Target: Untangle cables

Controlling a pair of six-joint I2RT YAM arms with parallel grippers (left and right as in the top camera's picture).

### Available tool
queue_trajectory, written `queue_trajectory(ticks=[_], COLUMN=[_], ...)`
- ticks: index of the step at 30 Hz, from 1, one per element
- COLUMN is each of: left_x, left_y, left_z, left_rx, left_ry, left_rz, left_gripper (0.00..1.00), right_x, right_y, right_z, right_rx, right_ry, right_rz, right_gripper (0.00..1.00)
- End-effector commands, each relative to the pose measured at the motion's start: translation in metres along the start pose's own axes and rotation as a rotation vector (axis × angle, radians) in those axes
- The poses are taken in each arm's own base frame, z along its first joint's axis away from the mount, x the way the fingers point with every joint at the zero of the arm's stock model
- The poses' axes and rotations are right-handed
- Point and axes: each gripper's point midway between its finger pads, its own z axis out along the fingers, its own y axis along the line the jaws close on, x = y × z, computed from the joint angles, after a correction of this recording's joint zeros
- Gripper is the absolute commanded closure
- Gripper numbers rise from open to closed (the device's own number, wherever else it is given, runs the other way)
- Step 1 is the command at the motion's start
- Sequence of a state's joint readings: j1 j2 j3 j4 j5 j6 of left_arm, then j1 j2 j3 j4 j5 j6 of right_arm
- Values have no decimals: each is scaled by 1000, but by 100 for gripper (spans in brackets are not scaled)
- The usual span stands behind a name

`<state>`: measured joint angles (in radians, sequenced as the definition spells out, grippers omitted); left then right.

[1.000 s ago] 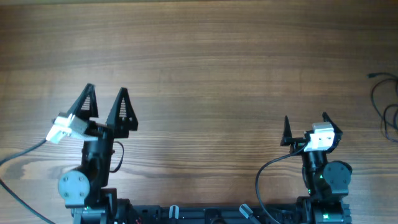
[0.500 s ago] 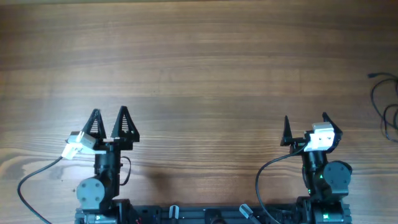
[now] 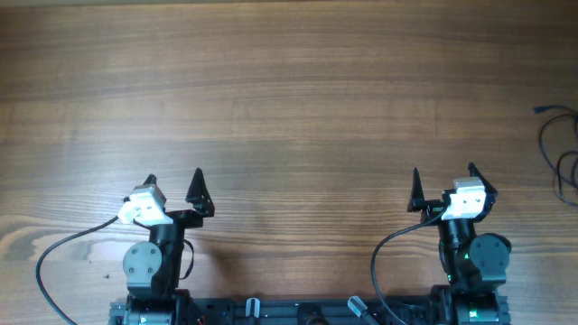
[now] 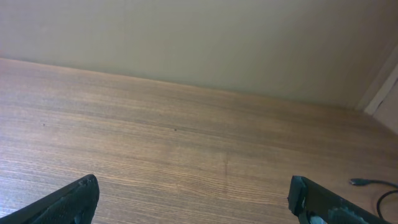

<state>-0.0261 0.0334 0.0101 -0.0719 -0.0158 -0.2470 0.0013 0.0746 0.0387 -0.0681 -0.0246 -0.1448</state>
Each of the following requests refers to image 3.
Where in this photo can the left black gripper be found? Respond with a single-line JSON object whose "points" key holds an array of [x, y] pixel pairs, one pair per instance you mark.
{"points": [[201, 204]]}

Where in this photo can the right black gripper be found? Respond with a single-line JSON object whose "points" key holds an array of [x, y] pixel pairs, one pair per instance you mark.
{"points": [[436, 208]]}

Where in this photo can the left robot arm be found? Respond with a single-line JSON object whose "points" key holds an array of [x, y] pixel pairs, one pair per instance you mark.
{"points": [[153, 267]]}

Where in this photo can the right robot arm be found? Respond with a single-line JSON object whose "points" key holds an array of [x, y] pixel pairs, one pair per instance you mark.
{"points": [[476, 265]]}

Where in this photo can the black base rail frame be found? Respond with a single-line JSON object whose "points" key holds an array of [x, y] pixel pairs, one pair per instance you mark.
{"points": [[425, 309]]}

